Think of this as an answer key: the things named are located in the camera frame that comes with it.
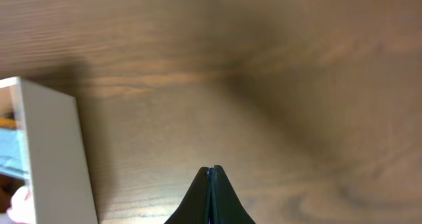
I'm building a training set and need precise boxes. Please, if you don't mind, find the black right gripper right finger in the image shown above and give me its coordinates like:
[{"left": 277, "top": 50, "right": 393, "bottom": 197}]
[{"left": 210, "top": 165, "right": 255, "bottom": 224}]

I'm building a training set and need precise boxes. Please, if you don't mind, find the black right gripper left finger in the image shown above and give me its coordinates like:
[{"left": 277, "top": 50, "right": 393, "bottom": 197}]
[{"left": 165, "top": 167, "right": 210, "bottom": 224}]

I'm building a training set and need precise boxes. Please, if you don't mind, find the white cardboard box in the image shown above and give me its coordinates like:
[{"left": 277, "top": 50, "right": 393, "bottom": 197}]
[{"left": 1, "top": 77, "right": 98, "bottom": 224}]

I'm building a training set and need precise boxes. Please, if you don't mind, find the yellow grey toy dump truck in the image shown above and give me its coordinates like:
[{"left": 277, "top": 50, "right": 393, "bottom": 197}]
[{"left": 1, "top": 111, "right": 30, "bottom": 180}]

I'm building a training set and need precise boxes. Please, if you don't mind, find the brown plush capybara with orange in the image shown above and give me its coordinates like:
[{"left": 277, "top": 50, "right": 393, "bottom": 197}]
[{"left": 0, "top": 175, "right": 25, "bottom": 213}]

